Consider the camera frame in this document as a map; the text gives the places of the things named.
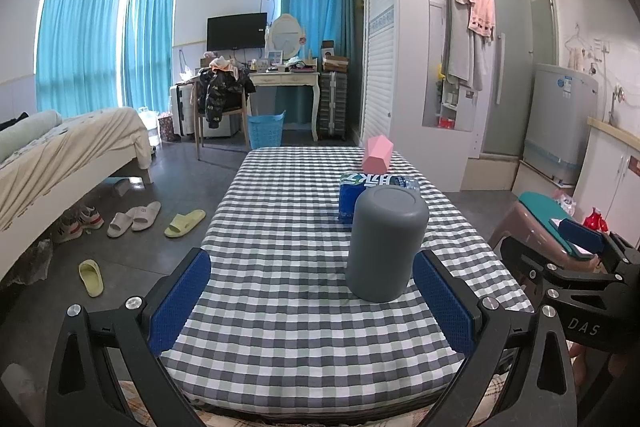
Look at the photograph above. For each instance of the frosted glass door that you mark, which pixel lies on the frosted glass door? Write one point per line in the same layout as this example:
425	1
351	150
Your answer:
515	47

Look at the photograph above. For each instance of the wall faucet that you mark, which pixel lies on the wall faucet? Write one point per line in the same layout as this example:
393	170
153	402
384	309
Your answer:
617	99

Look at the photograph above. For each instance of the white suitcase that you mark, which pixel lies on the white suitcase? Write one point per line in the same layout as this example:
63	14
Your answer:
181	109

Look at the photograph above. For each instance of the white louvred wardrobe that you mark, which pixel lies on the white louvred wardrobe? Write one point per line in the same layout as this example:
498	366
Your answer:
380	32

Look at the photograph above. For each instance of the cream dressing table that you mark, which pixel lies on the cream dressing table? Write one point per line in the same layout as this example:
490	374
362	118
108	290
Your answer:
285	79

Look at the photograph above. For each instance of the person's right hand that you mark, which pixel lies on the person's right hand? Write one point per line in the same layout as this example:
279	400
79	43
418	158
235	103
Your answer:
584	364

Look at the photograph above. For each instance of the wooden chair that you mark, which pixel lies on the wooden chair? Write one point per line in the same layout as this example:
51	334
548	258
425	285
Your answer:
235	114

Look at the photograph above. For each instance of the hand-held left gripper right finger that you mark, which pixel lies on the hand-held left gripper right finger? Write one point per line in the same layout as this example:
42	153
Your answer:
446	303

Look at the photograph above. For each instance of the brown plastic stool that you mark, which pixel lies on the brown plastic stool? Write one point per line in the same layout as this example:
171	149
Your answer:
510	227

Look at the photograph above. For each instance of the white sneaker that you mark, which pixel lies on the white sneaker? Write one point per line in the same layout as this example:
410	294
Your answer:
82	221

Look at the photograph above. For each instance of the pink hanging towel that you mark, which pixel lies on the pink hanging towel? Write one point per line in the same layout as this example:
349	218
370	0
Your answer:
482	9

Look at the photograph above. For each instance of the cardboard box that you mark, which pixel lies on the cardboard box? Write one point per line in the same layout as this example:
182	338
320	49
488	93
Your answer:
335	63

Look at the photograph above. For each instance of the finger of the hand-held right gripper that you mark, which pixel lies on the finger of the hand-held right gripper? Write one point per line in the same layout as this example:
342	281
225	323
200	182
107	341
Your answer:
580	234
525	259

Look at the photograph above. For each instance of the yellow-green slipper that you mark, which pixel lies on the yellow-green slipper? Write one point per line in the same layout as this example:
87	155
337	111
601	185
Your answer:
184	223
91	278

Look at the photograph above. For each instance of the grey checked tablecloth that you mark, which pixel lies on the grey checked tablecloth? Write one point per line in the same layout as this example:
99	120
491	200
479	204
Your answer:
280	257

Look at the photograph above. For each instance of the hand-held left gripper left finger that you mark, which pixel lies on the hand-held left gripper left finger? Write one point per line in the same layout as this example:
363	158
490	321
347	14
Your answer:
179	303

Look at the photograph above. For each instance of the dark drawer tower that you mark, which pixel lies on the dark drawer tower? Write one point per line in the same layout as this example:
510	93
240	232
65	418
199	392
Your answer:
332	104

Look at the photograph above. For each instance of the pink hexagonal box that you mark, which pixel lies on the pink hexagonal box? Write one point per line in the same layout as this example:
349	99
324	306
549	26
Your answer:
377	156

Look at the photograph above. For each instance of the grey cup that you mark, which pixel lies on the grey cup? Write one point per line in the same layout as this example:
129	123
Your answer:
386	247

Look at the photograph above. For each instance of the teal window curtain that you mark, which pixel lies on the teal window curtain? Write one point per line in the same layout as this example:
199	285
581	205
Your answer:
149	37
77	42

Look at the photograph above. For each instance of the white sink cabinet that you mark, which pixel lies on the white sink cabinet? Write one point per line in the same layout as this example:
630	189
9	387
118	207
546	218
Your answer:
615	172

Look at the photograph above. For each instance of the grey washing machine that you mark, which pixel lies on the grey washing machine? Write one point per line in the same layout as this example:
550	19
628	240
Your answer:
560	117

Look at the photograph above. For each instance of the black jacket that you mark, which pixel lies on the black jacket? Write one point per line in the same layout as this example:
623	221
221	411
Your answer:
217	92

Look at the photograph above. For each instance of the oval white vanity mirror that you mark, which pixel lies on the oval white vanity mirror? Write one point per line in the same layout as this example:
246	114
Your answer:
285	34

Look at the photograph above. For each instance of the patterned gift bag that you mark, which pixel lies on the patterned gift bag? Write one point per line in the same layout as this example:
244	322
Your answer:
166	128

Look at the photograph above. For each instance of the white slipper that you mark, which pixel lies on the white slipper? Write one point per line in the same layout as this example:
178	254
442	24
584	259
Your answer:
120	223
146	214

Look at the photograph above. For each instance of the grey hanging garment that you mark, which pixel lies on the grey hanging garment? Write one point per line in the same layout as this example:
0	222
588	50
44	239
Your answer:
462	32

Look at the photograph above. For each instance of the tall teal curtain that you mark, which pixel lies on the tall teal curtain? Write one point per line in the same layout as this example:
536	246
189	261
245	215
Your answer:
315	7

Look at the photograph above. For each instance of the teal cloth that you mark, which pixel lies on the teal cloth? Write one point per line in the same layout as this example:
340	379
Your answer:
542	213

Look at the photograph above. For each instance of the pale green pillow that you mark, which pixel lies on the pale green pillow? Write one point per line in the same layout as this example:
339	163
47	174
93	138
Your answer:
25	134

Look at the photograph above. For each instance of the blue snack packet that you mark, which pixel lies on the blue snack packet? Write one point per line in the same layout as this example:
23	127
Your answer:
350	203

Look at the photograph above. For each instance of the bed with beige blanket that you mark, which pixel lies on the bed with beige blanket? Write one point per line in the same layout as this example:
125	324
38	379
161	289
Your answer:
65	162

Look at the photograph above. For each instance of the black television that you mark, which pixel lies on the black television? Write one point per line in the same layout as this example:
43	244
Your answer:
236	31

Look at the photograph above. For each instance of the blue plastic basket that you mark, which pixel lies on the blue plastic basket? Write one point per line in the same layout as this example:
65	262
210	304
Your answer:
265	132

